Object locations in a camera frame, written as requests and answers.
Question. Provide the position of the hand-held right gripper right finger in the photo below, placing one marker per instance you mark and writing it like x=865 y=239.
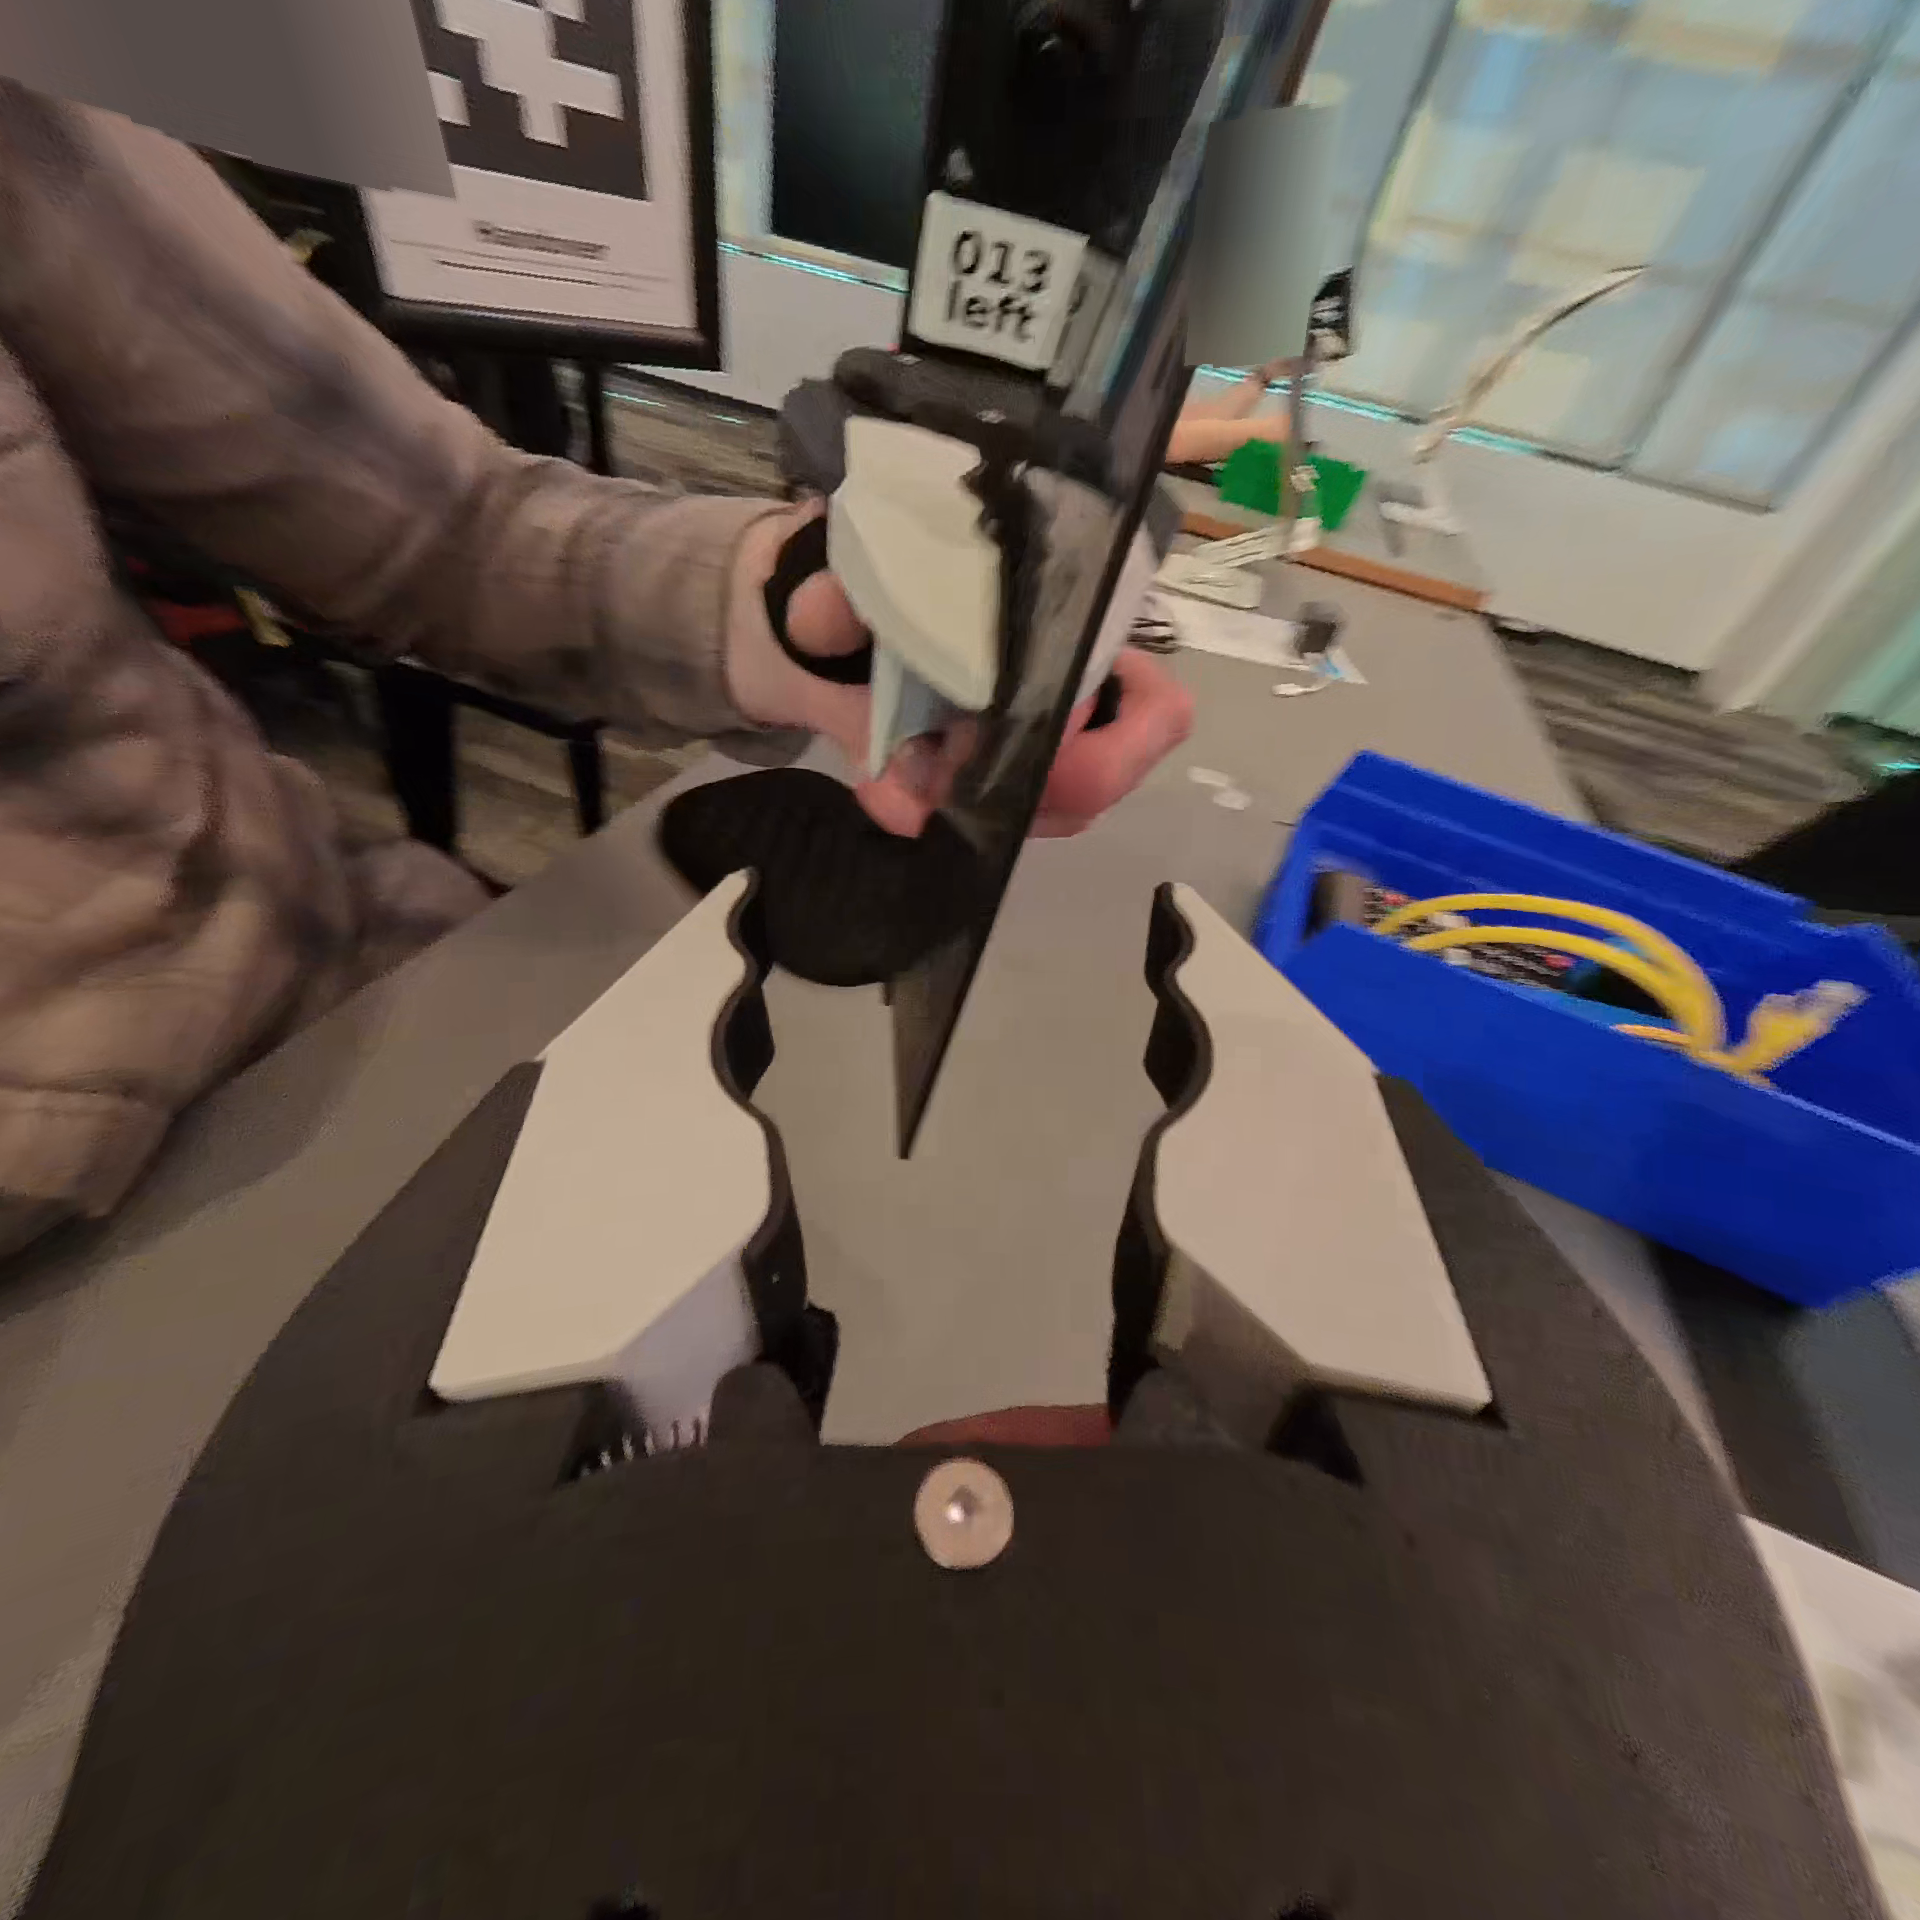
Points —
x=1305 y=1218

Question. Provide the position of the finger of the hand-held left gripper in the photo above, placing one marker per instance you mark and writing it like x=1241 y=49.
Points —
x=914 y=587

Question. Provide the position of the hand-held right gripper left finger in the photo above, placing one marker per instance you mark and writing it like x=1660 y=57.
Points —
x=601 y=1218

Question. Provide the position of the thin black plastic strip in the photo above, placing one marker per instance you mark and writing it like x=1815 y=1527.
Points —
x=1037 y=751

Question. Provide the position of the person's left forearm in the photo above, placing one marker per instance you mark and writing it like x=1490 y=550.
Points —
x=392 y=482

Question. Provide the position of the person's left hand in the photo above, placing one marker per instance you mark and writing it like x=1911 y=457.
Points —
x=788 y=645

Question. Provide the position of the blue plastic bin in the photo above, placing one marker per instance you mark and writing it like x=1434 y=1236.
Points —
x=1591 y=1113

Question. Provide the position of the yellow item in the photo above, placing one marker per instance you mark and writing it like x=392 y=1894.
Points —
x=1622 y=962

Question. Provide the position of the framed tag poster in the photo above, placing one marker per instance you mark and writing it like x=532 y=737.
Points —
x=540 y=182

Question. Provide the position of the black wall screen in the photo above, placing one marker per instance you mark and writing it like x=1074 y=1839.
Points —
x=856 y=123

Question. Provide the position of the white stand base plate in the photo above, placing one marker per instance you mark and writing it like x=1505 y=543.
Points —
x=1861 y=1710

